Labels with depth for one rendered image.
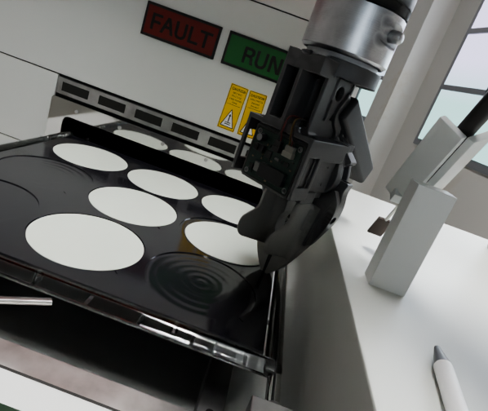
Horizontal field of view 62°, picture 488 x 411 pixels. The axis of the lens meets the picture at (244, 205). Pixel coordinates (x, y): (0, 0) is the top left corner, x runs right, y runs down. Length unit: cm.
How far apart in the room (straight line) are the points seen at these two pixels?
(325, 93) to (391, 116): 337
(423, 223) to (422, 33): 345
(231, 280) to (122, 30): 45
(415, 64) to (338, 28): 340
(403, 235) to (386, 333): 8
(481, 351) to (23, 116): 71
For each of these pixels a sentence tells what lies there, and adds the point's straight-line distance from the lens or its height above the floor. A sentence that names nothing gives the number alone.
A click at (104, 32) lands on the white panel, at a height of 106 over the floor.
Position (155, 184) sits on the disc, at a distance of 57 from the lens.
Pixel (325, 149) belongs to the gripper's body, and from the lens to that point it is 33.
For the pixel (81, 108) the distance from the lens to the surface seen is 72.
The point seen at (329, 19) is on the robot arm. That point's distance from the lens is 35.
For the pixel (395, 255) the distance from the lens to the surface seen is 32.
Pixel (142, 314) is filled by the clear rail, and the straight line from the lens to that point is 31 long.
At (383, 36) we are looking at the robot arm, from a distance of 35.
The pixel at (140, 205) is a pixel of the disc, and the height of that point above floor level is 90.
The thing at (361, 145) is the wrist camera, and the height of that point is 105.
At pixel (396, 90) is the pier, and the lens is 369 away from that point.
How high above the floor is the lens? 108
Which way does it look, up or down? 18 degrees down
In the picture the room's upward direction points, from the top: 20 degrees clockwise
